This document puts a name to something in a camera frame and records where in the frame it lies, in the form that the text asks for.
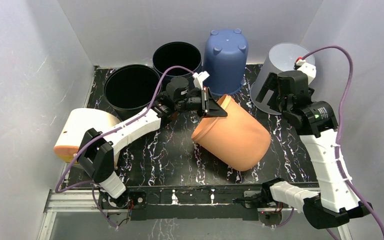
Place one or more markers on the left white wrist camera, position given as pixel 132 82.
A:
pixel 199 78

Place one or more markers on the aluminium frame rail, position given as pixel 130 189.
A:
pixel 70 201

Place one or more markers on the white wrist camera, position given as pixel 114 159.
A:
pixel 199 78
pixel 305 67

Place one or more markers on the black bucket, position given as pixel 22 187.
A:
pixel 129 89

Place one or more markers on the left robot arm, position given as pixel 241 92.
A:
pixel 98 151

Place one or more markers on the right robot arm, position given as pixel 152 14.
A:
pixel 316 125

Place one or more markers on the orange bucket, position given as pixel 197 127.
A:
pixel 238 139

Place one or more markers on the white orange lying container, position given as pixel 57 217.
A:
pixel 78 122

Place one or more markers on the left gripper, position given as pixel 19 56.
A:
pixel 208 105

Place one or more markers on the dark navy bucket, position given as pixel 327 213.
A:
pixel 177 53

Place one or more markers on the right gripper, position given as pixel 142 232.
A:
pixel 274 85

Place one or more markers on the grey white bucket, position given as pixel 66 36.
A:
pixel 281 58

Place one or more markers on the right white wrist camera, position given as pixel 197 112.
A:
pixel 305 67

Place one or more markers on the blue bucket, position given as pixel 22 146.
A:
pixel 225 59

